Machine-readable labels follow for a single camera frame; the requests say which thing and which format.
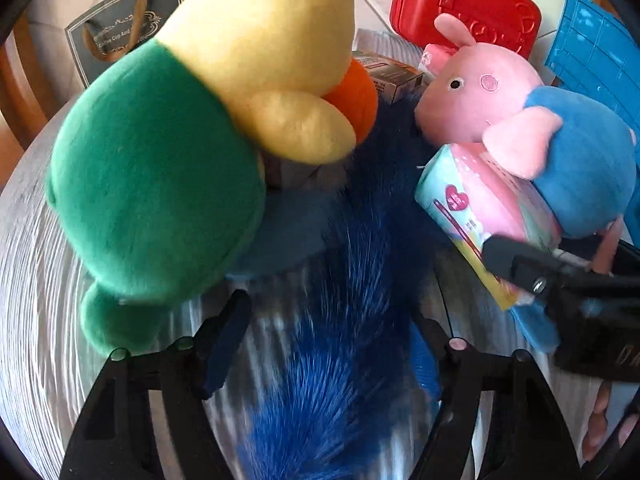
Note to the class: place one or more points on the green orange small box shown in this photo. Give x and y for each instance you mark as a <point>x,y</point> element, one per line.
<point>372,59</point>

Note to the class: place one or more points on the dark small box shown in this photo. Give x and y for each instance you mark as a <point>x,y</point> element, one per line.
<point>400,85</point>

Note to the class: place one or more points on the blue plastic crate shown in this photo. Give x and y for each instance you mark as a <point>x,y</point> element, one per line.
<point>595,55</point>

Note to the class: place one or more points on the brown wooden frame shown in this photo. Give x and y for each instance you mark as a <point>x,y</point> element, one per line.
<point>20,90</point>

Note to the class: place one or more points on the green yellow plush toy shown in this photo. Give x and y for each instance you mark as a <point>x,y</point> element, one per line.
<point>150,160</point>

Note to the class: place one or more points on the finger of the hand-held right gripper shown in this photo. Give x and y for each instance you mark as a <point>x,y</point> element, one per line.
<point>510,257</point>

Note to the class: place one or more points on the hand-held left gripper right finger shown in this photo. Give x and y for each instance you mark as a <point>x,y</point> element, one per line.
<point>425,362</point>

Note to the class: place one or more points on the pink pig plush toy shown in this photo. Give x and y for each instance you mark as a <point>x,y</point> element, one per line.
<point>470,100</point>

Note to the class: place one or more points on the person's right hand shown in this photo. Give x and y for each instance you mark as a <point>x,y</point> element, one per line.
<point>600,410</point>

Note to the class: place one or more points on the desktop with striped white cloth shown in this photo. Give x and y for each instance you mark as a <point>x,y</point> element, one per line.
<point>40,285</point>

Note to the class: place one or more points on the pink teal tissue packet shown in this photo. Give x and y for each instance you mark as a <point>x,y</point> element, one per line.
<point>465,200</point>

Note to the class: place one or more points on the red plastic carry case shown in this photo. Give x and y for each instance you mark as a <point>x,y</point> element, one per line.
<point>450,0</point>

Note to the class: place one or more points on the dark green box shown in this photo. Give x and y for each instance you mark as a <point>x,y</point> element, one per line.
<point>115,15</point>

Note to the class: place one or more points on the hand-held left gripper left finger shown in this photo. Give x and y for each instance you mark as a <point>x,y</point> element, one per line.
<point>227,340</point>

